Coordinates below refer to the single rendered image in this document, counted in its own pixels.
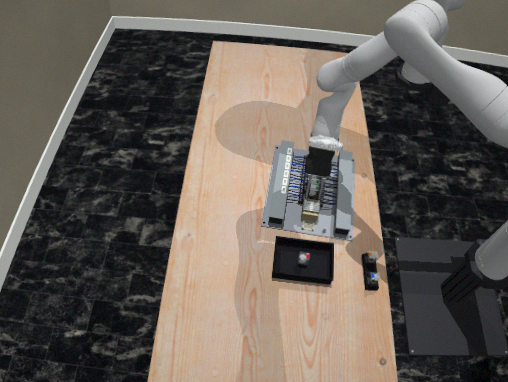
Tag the clear relay with orange button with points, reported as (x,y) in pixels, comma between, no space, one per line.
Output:
(371,257)

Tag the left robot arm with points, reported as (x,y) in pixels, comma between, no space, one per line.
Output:
(413,33)

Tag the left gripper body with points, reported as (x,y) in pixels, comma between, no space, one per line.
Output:
(322,149)

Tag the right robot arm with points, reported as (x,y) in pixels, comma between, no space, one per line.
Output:
(411,74)

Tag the clear relay with blue button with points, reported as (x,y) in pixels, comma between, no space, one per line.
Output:
(373,278)

